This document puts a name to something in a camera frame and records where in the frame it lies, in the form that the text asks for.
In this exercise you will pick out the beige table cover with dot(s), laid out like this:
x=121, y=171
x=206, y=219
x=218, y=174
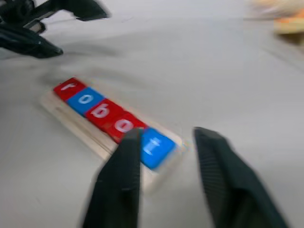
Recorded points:
x=190, y=71

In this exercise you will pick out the wooden letter tray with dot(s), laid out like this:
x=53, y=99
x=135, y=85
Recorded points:
x=78, y=128

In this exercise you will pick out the red letter b block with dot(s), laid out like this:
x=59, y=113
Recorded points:
x=104, y=116

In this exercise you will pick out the blue letter o block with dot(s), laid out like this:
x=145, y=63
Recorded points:
x=86, y=102

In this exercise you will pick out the blue letter t block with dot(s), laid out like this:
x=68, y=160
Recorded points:
x=157, y=150

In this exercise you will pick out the red letter o block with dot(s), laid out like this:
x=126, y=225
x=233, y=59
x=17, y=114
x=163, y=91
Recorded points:
x=121, y=126

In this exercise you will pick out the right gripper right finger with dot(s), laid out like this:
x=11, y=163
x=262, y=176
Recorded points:
x=228, y=180

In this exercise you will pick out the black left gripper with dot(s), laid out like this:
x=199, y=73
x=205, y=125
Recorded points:
x=19, y=12

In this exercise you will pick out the red letter r block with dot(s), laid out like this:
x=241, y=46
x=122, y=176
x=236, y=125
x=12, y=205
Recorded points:
x=69, y=90

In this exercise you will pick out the golden crisscross pineapple bun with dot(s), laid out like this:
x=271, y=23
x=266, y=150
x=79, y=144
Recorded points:
x=291, y=26
x=275, y=8

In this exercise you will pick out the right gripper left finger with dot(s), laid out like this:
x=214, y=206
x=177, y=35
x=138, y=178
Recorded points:
x=116, y=190

